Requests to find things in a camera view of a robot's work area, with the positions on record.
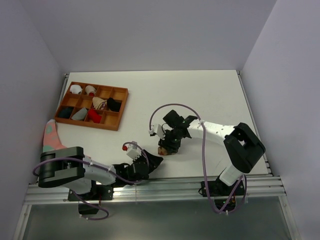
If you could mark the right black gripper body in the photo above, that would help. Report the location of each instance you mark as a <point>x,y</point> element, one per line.
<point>172,141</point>

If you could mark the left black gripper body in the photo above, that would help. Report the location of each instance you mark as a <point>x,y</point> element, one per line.
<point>152,164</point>

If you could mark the brown argyle sock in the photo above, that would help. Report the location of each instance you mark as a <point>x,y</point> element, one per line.
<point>164,152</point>

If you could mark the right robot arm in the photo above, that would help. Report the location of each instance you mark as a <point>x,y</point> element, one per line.
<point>243,146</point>

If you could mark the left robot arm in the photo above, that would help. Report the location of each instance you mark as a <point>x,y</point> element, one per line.
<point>72,169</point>

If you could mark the black rolled sock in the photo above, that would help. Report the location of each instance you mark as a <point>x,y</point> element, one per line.
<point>114,105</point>

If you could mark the orange compartment tray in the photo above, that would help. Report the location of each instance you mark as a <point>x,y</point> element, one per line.
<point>110,120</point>

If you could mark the grey rolled sock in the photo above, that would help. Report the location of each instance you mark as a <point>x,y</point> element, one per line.
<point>80,115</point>

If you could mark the beige red rolled sock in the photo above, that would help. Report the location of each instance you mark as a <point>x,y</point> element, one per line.
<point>90,90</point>

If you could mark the pink patterned sock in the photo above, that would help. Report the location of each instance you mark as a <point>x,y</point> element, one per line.
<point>51,140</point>

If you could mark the dark teal rolled sock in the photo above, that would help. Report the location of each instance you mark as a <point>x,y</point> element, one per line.
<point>65,112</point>

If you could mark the white rolled sock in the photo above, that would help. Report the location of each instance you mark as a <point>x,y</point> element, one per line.
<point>75,89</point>

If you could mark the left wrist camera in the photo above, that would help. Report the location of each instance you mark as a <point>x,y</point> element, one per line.
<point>132,150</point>

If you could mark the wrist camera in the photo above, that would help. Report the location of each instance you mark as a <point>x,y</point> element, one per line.
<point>132,150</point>
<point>157,130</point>

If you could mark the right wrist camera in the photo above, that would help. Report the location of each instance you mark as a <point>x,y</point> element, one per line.
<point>157,130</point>

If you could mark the aluminium frame rail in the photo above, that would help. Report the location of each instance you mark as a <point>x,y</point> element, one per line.
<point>176,189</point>

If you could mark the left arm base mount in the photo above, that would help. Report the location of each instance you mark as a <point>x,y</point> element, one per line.
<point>89,204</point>

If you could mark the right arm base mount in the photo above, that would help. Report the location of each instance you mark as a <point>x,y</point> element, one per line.
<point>218,189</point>

